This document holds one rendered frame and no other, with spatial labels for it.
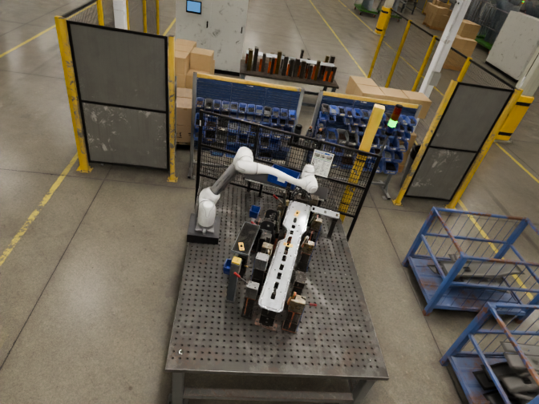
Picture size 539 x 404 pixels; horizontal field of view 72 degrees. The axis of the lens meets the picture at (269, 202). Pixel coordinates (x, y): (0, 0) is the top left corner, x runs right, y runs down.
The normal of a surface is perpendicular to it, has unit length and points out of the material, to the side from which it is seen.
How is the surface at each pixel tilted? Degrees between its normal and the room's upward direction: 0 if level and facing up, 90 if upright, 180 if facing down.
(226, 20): 90
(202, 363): 0
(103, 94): 91
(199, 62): 90
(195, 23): 90
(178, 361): 0
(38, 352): 0
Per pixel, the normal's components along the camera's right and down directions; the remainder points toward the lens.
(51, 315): 0.16, -0.79
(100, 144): 0.02, 0.62
